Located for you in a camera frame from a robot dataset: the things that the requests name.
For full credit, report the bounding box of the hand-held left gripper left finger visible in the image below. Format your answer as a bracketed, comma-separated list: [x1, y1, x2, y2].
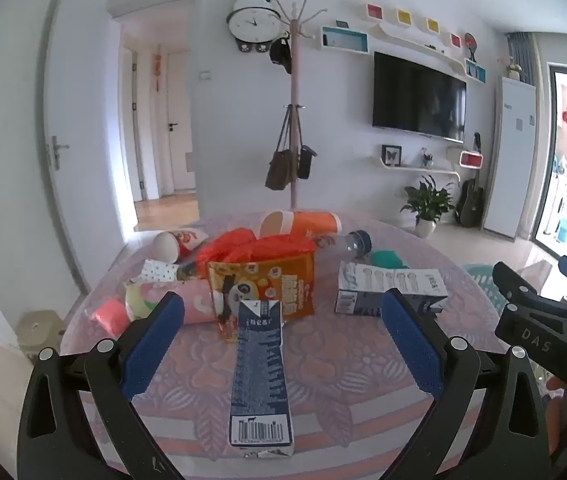
[16, 291, 186, 480]

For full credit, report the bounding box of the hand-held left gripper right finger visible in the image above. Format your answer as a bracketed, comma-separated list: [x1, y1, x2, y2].
[380, 287, 550, 480]

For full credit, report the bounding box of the teal plastic basket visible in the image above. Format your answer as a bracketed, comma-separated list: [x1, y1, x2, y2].
[463, 263, 512, 307]

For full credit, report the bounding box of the white and blue box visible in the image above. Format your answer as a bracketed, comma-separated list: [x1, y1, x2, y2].
[334, 261, 449, 317]

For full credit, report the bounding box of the white dotted paper carton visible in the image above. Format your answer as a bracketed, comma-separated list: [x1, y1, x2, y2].
[134, 258, 200, 284]

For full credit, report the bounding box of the dark blue milk carton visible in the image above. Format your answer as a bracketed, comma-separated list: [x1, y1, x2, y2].
[227, 299, 295, 459]

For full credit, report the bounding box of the clear plastic bottle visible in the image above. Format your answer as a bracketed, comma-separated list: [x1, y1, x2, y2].
[312, 230, 375, 264]

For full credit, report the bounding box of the orange snack bag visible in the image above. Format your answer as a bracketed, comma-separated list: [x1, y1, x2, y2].
[206, 254, 317, 343]

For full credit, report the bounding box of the pale green wrapper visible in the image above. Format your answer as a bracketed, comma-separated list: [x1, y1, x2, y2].
[123, 282, 160, 322]

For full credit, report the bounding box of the pink foam piece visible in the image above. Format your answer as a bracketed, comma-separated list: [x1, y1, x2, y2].
[91, 297, 132, 337]

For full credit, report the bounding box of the pink paper tube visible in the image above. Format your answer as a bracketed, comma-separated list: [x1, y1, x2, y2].
[128, 279, 225, 327]

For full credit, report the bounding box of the teal crumpled wrapper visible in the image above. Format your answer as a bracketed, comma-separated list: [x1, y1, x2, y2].
[367, 250, 410, 269]

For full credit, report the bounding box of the dark acoustic guitar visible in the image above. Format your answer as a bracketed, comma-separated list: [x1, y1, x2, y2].
[455, 132, 485, 228]

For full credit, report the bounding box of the red and white paper cup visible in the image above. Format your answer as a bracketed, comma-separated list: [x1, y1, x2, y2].
[153, 228, 210, 264]

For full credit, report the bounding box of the beige plastic stool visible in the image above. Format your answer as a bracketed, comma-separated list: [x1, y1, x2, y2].
[16, 310, 67, 362]

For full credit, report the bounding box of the potted green plant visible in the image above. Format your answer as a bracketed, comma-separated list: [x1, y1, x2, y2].
[399, 175, 457, 239]

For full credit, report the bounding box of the white standing air conditioner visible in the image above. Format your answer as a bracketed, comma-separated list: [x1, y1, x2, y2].
[482, 75, 537, 239]

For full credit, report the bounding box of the orange plastic bag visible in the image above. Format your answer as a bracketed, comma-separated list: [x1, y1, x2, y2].
[196, 227, 317, 278]

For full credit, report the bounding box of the orange paper cup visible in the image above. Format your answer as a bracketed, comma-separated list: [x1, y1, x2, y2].
[258, 210, 344, 241]

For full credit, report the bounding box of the black hanging pouch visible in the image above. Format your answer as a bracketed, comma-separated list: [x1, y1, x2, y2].
[296, 145, 318, 180]

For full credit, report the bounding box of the brown hanging bag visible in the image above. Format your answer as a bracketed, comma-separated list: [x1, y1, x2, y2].
[264, 110, 297, 191]

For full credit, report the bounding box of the white open door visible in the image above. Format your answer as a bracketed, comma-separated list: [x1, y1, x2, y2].
[42, 0, 140, 293]

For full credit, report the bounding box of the white hallway door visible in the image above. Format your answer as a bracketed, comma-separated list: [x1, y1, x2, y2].
[165, 50, 196, 194]

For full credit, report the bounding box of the grey blue curtain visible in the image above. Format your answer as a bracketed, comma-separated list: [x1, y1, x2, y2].
[505, 32, 537, 84]

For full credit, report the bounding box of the red hanging door ornament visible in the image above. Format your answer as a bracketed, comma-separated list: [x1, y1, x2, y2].
[152, 46, 164, 94]

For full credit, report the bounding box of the pink coat rack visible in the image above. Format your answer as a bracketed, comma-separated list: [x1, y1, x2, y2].
[262, 0, 330, 211]

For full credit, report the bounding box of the black hat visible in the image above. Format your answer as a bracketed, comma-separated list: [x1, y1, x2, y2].
[268, 37, 292, 74]

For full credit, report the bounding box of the low white wall shelf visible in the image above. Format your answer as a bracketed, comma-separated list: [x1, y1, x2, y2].
[361, 155, 463, 183]

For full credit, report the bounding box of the wall-mounted television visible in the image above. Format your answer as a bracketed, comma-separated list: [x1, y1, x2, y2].
[372, 51, 467, 144]

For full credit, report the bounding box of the small blue wall shelf box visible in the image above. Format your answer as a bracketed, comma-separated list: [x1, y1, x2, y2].
[464, 58, 487, 84]

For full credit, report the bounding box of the long white wall shelf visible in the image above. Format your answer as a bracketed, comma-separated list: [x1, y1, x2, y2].
[371, 21, 465, 80]

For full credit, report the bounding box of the blue lined wall shelf box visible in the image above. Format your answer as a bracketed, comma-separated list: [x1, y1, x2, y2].
[320, 26, 369, 55]

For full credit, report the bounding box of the panda wall clock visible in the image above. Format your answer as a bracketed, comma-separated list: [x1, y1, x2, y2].
[226, 0, 282, 55]

